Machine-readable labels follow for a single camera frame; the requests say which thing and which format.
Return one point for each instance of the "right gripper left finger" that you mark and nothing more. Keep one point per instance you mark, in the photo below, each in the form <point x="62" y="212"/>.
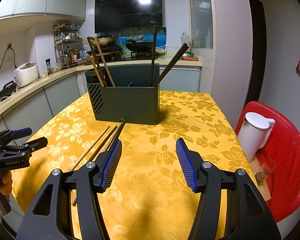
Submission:
<point x="49" y="215"/>

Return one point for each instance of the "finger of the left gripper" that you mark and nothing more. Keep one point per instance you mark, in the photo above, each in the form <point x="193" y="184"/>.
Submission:
<point x="8" y="135"/>
<point x="24" y="149"/>

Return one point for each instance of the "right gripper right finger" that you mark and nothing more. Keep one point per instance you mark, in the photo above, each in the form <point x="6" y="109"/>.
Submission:
<point x="247" y="214"/>

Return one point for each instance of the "dark chopstick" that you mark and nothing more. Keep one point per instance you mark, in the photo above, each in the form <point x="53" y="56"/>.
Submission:
<point x="171" y="64"/>
<point x="118" y="132"/>
<point x="153" y="52"/>

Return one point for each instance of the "brown wooden chopstick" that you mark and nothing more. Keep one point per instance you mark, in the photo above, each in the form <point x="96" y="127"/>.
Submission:
<point x="94" y="55"/>
<point x="99" y="75"/>
<point x="102" y="145"/>
<point x="104" y="62"/>

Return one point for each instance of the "light wooden chopstick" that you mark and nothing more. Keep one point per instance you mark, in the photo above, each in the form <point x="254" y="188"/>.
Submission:
<point x="89" y="148"/>

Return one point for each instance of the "person's left hand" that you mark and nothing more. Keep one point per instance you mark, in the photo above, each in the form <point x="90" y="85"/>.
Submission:
<point x="6" y="183"/>

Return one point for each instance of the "small black appliance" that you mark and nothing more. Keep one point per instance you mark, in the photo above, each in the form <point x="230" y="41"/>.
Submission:
<point x="7" y="90"/>

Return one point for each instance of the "wooden cutting board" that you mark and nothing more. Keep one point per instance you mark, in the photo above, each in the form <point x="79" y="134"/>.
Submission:
<point x="265" y="187"/>

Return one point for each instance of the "drinking glass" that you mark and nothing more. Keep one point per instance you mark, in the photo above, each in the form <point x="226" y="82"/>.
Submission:
<point x="266" y="169"/>

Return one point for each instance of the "white rice cooker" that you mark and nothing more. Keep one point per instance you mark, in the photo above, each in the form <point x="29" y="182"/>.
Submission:
<point x="26" y="74"/>

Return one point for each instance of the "red plastic chair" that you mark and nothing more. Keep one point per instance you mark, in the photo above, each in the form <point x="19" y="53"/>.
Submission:
<point x="283" y="147"/>

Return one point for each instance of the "white thermos jug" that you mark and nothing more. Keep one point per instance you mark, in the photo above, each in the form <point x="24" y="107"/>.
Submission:
<point x="254" y="133"/>

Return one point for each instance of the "yellow floral tablecloth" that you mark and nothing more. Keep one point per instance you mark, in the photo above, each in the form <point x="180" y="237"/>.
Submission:
<point x="148" y="197"/>

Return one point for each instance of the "metal spice rack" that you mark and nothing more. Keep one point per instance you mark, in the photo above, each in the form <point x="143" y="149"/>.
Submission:
<point x="68" y="43"/>

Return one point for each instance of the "dark green utensil holder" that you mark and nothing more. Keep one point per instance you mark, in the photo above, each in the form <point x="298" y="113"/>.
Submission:
<point x="133" y="98"/>

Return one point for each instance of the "black gas stove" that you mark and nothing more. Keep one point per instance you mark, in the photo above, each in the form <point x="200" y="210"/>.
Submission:
<point x="115" y="57"/>

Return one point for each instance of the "brass coloured pan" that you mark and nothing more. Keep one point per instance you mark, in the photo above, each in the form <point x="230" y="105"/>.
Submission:
<point x="106" y="39"/>

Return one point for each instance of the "black wok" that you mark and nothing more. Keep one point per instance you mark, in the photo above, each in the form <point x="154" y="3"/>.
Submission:
<point x="139" y="46"/>

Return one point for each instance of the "orange cloth on counter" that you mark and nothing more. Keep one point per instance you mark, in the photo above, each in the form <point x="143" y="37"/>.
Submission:
<point x="187" y="58"/>

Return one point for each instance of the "black range hood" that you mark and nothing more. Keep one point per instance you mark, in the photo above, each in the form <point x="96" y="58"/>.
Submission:
<point x="120" y="14"/>

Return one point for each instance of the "white plastic bottle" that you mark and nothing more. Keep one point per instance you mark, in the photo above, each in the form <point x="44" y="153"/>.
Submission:
<point x="185" y="39"/>

